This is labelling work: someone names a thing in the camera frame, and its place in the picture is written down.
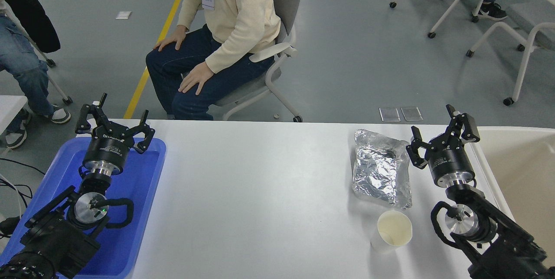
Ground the white side table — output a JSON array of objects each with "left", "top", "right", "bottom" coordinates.
[{"left": 0, "top": 95, "right": 28, "bottom": 136}]

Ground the white floor cable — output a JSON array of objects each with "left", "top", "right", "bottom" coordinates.
[{"left": 0, "top": 173, "right": 23, "bottom": 220}]

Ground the crumpled silver foil tray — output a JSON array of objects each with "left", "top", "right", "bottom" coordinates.
[{"left": 352, "top": 129, "right": 413, "bottom": 210}]

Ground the person in black jacket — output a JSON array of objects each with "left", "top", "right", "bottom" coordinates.
[{"left": 0, "top": 0, "right": 72, "bottom": 149}]

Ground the white paper cup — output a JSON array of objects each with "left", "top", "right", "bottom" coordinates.
[{"left": 370, "top": 210, "right": 413, "bottom": 254}]

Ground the clear floor plate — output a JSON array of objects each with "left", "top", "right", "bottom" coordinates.
[
  {"left": 379, "top": 107, "right": 401, "bottom": 123},
  {"left": 401, "top": 107, "right": 423, "bottom": 122}
]

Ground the chair with thin white legs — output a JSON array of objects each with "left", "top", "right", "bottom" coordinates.
[{"left": 4, "top": 6, "right": 73, "bottom": 105}]

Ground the black floor cable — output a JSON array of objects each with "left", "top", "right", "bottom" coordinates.
[{"left": 0, "top": 158, "right": 46, "bottom": 210}]

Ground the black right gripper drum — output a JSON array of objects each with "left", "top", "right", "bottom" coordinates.
[{"left": 427, "top": 147, "right": 476, "bottom": 186}]

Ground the person's right hand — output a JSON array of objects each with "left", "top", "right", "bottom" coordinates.
[{"left": 155, "top": 26, "right": 188, "bottom": 52}]

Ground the large pale bin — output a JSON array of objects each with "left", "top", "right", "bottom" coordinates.
[{"left": 470, "top": 126, "right": 555, "bottom": 266}]

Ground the black floor object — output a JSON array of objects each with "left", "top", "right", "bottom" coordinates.
[{"left": 0, "top": 216, "right": 21, "bottom": 237}]

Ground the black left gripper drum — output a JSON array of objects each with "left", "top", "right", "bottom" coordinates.
[{"left": 82, "top": 127, "right": 131, "bottom": 168}]

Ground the blue plastic tray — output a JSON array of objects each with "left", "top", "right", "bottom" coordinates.
[{"left": 0, "top": 137, "right": 167, "bottom": 279}]

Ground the person seated on grey chair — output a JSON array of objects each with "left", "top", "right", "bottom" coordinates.
[{"left": 145, "top": 0, "right": 281, "bottom": 120}]

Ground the person's left hand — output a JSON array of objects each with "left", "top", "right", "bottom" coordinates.
[{"left": 178, "top": 62, "right": 215, "bottom": 96}]

